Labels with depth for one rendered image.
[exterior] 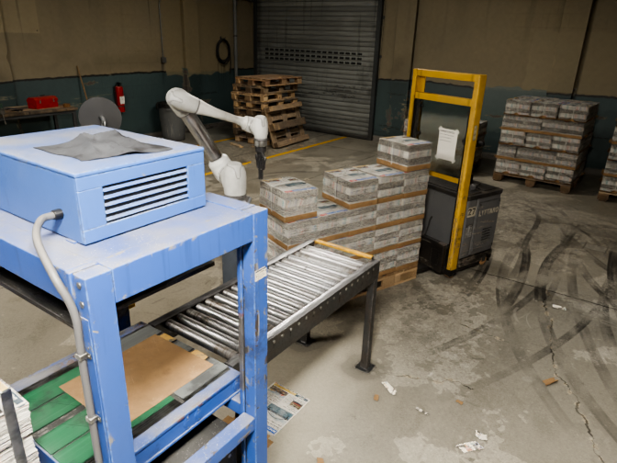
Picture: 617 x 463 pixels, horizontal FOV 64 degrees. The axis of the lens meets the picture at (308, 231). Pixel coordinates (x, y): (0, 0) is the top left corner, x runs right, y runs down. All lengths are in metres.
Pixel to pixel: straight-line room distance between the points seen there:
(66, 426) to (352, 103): 9.98
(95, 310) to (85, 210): 0.28
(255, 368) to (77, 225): 0.85
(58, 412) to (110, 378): 0.69
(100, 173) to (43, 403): 1.03
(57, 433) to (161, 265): 0.84
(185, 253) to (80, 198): 0.31
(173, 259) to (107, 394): 0.39
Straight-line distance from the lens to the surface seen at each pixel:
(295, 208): 3.56
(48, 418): 2.09
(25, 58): 9.56
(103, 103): 2.27
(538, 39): 9.96
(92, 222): 1.45
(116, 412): 1.50
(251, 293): 1.75
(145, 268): 1.36
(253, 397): 2.00
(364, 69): 11.08
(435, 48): 10.48
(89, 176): 1.41
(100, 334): 1.35
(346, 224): 3.91
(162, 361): 2.23
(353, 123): 11.28
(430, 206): 5.01
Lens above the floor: 2.09
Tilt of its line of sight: 22 degrees down
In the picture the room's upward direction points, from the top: 2 degrees clockwise
